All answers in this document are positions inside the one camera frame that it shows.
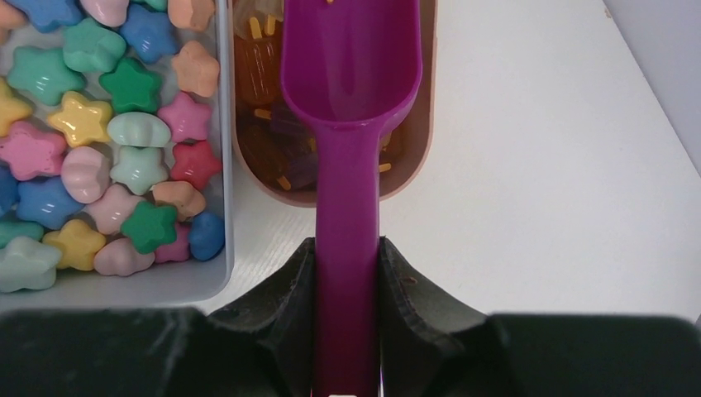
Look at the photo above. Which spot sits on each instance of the pink tin of gummy candies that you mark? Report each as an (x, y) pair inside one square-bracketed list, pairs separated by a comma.
[(285, 166)]

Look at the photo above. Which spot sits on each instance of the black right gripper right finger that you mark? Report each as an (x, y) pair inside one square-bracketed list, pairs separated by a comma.
[(434, 345)]

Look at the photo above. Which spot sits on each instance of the purple plastic scoop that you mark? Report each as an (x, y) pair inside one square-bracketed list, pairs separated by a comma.
[(350, 71)]

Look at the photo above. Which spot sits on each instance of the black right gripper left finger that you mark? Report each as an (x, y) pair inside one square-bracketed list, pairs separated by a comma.
[(257, 345)]

